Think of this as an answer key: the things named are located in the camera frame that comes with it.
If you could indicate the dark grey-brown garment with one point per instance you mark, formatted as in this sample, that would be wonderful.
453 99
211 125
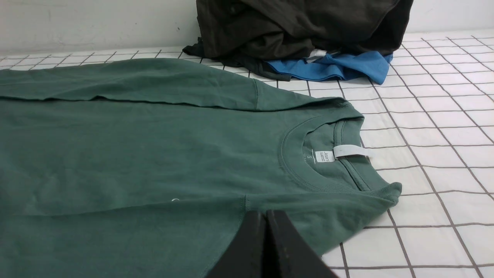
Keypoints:
292 29

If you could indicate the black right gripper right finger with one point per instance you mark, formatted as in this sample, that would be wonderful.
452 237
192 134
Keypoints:
287 255

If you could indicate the blue garment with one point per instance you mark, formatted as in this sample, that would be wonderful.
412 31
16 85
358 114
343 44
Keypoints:
372 65

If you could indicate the green long-sleeve top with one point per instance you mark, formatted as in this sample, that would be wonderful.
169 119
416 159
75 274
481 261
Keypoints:
145 168

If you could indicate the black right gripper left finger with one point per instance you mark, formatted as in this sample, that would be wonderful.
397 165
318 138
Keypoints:
244 256

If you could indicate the white grid-pattern table cloth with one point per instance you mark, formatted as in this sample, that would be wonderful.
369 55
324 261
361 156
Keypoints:
429 127

